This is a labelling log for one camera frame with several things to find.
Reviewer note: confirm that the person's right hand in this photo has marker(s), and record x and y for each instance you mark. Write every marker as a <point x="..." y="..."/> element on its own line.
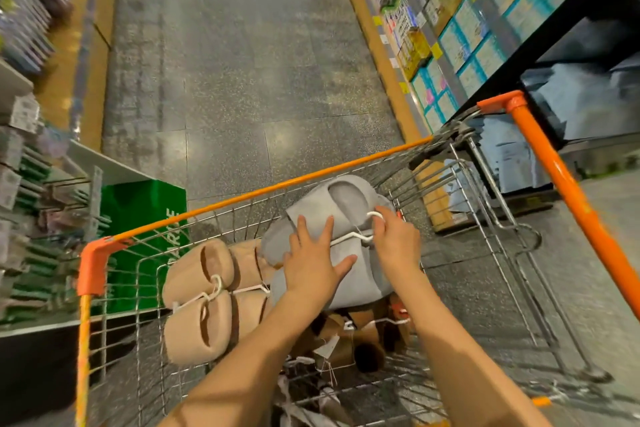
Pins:
<point x="400" y="244"/>

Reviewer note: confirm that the person's left hand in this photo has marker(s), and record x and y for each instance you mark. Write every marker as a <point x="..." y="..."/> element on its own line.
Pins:
<point x="312" y="266"/>

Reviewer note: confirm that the brown slippers pair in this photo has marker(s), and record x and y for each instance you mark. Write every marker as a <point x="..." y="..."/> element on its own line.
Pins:
<point x="370" y="356"/>
<point x="250" y="261"/>
<point x="195" y="331"/>

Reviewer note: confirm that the grey slippers pair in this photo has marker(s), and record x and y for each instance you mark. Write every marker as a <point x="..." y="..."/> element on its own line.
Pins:
<point x="345" y="201"/>

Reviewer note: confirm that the orange metal shopping cart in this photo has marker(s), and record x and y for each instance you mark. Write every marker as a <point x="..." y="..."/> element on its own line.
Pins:
<point x="565" y="181"/>

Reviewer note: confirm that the person's right forearm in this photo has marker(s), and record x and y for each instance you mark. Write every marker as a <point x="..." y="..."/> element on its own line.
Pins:
<point x="465" y="371"/>

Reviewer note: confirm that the person's left forearm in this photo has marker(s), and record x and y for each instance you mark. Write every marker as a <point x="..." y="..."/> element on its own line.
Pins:
<point x="240" y="376"/>

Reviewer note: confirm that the long shelf with yellow base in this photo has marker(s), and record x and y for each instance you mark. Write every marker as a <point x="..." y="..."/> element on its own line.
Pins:
<point x="95" y="41"/>

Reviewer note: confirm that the white green toothbrush stand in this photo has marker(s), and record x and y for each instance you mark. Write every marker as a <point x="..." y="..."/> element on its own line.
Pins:
<point x="140" y="206"/>

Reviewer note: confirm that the rows of colourful small packets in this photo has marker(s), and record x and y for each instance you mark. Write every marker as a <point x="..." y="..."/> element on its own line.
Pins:
<point x="470" y="26"/>

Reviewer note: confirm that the flat white garment packets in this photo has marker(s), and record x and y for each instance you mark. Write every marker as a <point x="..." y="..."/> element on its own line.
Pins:
<point x="580" y="96"/>

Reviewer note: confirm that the hanging green toothbrush packs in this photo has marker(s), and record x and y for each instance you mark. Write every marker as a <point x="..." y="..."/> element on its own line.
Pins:
<point x="35" y="221"/>

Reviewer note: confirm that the rows of blue toothbrush packets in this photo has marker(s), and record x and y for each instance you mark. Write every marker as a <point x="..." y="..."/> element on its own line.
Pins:
<point x="30" y="16"/>

